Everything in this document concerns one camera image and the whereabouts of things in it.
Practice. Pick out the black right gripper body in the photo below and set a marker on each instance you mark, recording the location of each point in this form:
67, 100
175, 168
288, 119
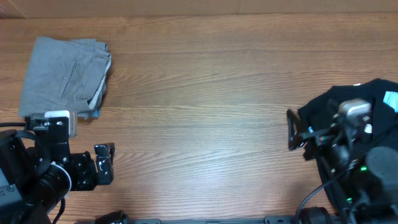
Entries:
336, 154

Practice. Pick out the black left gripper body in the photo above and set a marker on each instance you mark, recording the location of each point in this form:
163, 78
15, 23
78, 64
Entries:
82, 177

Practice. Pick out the grey cotton shorts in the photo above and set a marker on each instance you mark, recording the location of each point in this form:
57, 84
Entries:
65, 75

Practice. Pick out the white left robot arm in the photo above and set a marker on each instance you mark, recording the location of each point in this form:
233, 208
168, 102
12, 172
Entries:
38, 171

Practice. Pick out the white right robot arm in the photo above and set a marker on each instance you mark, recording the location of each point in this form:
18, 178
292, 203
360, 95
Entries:
357, 169

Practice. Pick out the black t-shirt pile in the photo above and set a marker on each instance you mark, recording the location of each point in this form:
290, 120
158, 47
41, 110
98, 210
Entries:
381, 94

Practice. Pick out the folded blue denim shorts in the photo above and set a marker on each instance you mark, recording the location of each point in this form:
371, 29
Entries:
89, 114

